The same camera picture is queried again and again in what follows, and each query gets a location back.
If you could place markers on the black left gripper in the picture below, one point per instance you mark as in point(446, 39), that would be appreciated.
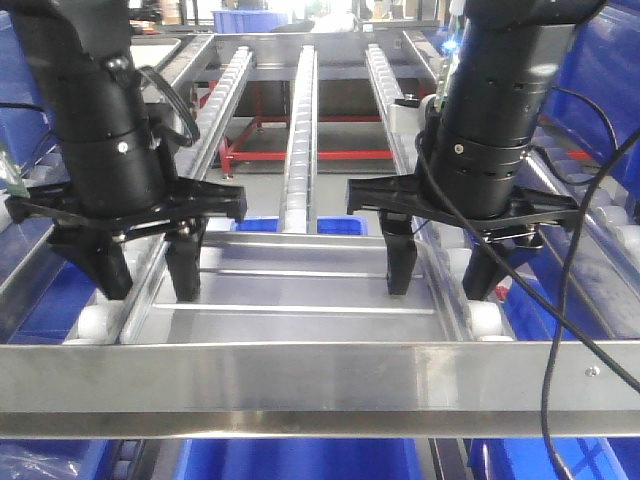
point(89, 240)

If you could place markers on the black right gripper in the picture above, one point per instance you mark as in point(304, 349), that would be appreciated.
point(487, 206)

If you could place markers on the silver metal tray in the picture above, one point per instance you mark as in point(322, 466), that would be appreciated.
point(291, 288)

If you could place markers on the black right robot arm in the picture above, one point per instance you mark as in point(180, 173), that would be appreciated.
point(471, 149)

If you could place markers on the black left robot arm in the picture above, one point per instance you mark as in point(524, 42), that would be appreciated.
point(116, 124)

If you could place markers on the grey tray far left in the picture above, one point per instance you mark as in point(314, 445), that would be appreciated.
point(152, 51)

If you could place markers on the blue bin lower left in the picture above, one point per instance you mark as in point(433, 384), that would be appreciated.
point(41, 298)

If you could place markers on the blue bin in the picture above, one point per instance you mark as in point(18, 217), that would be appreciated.
point(526, 458)
point(41, 298)
point(25, 130)
point(602, 65)
point(528, 320)
point(334, 225)
point(298, 458)

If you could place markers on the blue bin lower centre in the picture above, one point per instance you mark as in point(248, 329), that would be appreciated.
point(334, 225)

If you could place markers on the blue bin lower right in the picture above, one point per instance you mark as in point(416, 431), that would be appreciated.
point(528, 320)

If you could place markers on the blue bin upper left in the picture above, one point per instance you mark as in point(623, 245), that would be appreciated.
point(25, 130)

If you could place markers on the blue bin bottom right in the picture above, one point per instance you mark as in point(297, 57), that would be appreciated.
point(526, 458)

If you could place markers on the blue bin upper right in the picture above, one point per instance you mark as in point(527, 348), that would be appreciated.
point(602, 65)

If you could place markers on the blue bin bottom centre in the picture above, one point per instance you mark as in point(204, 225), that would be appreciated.
point(298, 458)

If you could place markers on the blue bin far background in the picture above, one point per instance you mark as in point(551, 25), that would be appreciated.
point(247, 21)

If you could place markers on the right steel divider rail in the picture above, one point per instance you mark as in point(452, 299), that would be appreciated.
point(603, 292)

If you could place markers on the steel divider rail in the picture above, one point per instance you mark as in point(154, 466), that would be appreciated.
point(603, 292)
point(182, 71)

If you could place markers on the right white roller rail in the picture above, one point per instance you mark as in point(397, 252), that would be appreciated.
point(442, 251)

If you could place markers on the white roller rail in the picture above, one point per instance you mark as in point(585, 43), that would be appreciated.
point(105, 322)
point(442, 251)
point(296, 214)

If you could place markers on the left white roller rail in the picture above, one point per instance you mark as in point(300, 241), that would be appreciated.
point(105, 322)

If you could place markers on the steel front frame bar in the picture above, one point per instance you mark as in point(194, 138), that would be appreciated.
point(439, 389)

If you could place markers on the centre white roller rail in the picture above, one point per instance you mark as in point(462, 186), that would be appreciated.
point(296, 214)

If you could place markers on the red metal floor frame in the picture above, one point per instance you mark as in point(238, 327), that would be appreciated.
point(338, 123)

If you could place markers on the far right roller rail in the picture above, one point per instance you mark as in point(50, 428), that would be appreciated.
point(607, 213)

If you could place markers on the left steel divider rail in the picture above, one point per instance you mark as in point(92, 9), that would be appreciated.
point(182, 71)

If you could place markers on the black cable tie loop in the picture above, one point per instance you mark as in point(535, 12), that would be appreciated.
point(179, 108)

